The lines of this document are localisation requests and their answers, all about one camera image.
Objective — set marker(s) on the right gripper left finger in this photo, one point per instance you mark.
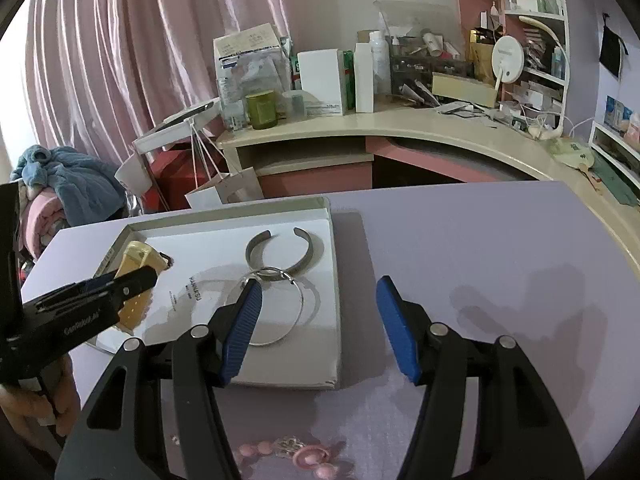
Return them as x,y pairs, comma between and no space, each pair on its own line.
232,327

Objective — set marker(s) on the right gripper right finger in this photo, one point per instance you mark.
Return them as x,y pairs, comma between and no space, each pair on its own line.
407,327

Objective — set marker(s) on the silver cuff bangle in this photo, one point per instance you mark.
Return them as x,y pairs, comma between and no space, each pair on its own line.
282,255

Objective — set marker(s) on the thin silver hoop bangle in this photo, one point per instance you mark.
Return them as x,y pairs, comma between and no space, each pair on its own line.
283,304

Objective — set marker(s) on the yellow wide bangle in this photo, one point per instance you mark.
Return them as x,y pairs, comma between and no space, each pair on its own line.
141,265

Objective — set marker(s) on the white jewelry tray box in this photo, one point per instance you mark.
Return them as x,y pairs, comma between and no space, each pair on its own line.
207,252

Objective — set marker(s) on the left hand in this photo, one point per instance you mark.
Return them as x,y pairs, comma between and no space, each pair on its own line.
20,405

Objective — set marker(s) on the white paper shopping bag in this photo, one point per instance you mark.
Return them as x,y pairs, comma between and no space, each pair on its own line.
215,187

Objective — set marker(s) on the pile of clothes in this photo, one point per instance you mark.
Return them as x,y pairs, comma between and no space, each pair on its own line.
62,188

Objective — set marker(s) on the red cabinet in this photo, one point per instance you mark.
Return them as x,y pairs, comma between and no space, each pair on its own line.
174,174

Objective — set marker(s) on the white mug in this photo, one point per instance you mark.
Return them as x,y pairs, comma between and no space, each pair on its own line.
133,176

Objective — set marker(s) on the cream curved desk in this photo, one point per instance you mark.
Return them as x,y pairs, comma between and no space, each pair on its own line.
335,153

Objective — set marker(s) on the green glass jar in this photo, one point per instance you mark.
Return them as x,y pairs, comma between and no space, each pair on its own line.
262,109

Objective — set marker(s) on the white carton box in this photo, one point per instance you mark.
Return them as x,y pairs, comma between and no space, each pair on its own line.
322,78

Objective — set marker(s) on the white tall bottle box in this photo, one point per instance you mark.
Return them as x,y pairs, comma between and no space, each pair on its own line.
364,78

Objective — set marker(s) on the round white mirror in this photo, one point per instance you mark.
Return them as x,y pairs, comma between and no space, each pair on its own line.
507,60

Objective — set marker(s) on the pink curtain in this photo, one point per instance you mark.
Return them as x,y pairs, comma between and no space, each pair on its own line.
102,73

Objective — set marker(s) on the pink white bookshelf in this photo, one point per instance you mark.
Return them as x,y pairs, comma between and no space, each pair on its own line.
581,71

